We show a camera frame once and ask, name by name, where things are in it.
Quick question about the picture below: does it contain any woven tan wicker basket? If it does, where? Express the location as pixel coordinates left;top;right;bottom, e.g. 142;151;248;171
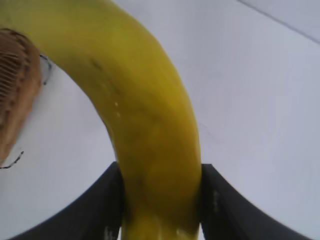
0;27;43;165

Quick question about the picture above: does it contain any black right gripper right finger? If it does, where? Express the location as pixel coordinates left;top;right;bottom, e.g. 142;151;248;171
199;163;318;240

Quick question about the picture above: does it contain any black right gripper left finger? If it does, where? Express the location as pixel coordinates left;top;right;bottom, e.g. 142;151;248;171
14;161;125;240

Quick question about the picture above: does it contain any yellow banana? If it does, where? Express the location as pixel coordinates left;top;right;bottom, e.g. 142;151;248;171
0;0;203;240

